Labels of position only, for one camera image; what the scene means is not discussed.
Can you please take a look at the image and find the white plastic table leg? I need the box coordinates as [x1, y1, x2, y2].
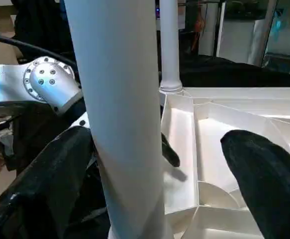
[63, 0, 176, 239]
[159, 0, 184, 95]

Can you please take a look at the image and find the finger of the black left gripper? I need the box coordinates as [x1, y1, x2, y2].
[161, 132, 181, 168]

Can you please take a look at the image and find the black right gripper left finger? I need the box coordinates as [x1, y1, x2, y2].
[0, 125, 97, 239]

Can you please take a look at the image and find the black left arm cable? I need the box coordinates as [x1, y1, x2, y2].
[0, 31, 78, 68]

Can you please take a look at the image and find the black plastic mat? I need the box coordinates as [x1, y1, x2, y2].
[10, 52, 290, 239]

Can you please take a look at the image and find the white plastic table top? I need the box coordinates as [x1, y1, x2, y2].
[80, 86, 290, 239]

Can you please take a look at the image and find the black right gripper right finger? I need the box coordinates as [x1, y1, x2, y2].
[219, 129, 290, 239]

